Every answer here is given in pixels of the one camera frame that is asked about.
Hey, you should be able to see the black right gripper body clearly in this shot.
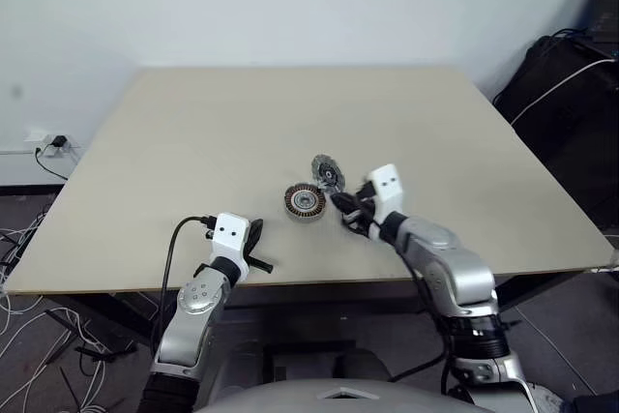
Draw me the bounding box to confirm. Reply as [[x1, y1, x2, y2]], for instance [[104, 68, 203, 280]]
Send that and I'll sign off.
[[345, 182, 384, 239]]

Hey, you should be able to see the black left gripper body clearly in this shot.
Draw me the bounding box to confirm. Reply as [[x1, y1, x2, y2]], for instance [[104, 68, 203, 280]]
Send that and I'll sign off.
[[243, 231, 258, 270]]

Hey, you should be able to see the silver spoked rotor lid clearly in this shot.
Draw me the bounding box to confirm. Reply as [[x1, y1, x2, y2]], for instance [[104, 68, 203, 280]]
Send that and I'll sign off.
[[309, 154, 346, 193]]

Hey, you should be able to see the round silver motor housing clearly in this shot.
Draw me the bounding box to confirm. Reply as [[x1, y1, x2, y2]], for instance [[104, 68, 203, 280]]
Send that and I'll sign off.
[[282, 182, 329, 224]]

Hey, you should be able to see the dark grey rounded shape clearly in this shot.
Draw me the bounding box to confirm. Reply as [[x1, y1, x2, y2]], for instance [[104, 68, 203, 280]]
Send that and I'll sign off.
[[333, 345, 394, 384]]

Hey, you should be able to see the silver robot torso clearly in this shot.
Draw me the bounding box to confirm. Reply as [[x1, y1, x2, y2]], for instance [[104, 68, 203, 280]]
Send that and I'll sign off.
[[192, 372, 485, 413]]

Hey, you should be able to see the black metal floor stand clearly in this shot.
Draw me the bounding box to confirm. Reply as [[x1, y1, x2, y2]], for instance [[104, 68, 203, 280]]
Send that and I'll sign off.
[[45, 309, 139, 367]]

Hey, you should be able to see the large black bag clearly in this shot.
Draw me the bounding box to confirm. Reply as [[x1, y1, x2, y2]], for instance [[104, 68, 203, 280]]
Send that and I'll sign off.
[[491, 34, 619, 233]]

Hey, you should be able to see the white power strip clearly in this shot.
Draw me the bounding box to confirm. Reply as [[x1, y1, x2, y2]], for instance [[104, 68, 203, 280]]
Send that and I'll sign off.
[[26, 128, 81, 158]]

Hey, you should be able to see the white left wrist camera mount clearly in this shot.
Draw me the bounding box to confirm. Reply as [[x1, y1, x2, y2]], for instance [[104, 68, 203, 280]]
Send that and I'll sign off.
[[211, 212, 251, 270]]

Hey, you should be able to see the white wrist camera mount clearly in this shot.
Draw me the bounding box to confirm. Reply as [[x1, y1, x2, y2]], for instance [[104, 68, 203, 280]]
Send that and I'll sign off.
[[365, 164, 405, 240], [211, 212, 251, 270]]

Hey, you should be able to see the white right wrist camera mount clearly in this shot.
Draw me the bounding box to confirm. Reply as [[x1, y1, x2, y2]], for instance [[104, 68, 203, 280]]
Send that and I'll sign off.
[[365, 164, 405, 240]]

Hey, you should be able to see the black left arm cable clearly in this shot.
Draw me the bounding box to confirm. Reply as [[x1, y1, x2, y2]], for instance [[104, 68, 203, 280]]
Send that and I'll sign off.
[[150, 214, 218, 366]]

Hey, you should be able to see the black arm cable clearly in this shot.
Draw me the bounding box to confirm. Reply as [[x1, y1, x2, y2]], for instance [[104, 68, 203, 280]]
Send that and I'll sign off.
[[386, 243, 460, 385], [150, 214, 218, 366]]

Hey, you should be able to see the black table frame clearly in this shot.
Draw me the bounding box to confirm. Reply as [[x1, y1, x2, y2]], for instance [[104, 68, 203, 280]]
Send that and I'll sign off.
[[62, 267, 619, 351]]

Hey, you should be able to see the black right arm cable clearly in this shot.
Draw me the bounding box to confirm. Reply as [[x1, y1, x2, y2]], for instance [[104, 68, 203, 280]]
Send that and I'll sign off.
[[386, 243, 460, 385]]

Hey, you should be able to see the black power cable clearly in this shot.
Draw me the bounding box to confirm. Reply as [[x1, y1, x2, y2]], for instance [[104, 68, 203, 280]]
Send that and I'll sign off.
[[33, 144, 72, 182]]

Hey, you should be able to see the white floor cable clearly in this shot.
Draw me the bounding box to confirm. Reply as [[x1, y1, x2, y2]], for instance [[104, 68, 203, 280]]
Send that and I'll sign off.
[[0, 296, 115, 413], [0, 212, 49, 301]]

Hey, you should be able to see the white cable on bag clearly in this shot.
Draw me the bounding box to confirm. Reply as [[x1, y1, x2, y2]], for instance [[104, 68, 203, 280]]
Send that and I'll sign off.
[[510, 58, 616, 127]]

